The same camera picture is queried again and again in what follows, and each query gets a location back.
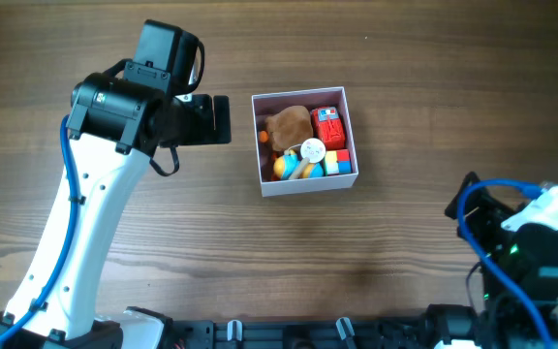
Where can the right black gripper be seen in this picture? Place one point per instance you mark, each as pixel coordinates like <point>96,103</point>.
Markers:
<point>489,214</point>

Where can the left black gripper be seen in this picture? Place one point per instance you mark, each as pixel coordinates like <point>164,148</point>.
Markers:
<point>203,130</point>

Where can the orange blue duck toy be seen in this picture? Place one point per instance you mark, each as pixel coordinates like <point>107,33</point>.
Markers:
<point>285,165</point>

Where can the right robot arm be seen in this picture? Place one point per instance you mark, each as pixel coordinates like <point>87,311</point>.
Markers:
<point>519,281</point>

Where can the brown plush toy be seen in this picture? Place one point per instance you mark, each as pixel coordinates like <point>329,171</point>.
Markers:
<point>289,127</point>

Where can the white box pink interior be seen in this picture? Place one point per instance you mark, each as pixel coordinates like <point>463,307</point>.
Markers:
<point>264,105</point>

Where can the wooden pig rattle drum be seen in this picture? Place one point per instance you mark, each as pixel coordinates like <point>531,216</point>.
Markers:
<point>311,151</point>

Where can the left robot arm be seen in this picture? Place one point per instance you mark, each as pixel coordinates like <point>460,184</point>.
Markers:
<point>118,120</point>

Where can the colourful 2x2 puzzle cube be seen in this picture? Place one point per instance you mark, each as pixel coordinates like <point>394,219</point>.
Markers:
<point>337,162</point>

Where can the red toy fire truck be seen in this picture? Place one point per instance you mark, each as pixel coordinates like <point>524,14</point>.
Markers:
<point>328,127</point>

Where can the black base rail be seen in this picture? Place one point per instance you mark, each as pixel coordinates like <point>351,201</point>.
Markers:
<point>298,334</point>

